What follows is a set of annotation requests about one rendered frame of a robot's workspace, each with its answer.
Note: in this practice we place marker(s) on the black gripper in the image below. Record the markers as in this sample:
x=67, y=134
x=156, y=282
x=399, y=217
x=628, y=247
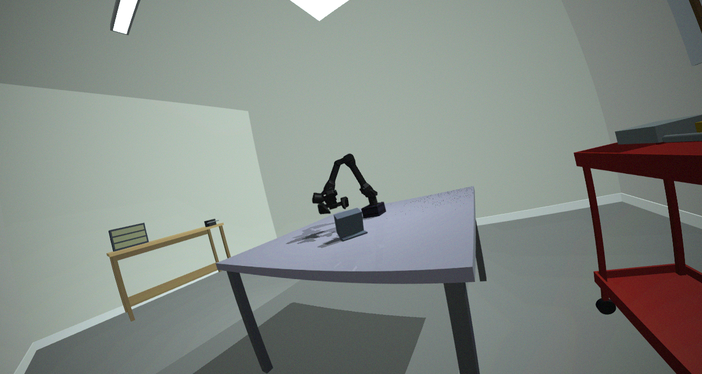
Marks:
x=332, y=204

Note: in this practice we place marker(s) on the grey sloped panel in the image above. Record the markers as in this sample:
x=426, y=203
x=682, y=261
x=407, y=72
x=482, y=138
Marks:
x=349, y=224

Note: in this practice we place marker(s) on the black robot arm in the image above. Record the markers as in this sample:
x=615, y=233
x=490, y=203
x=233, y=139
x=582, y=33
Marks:
x=329, y=188

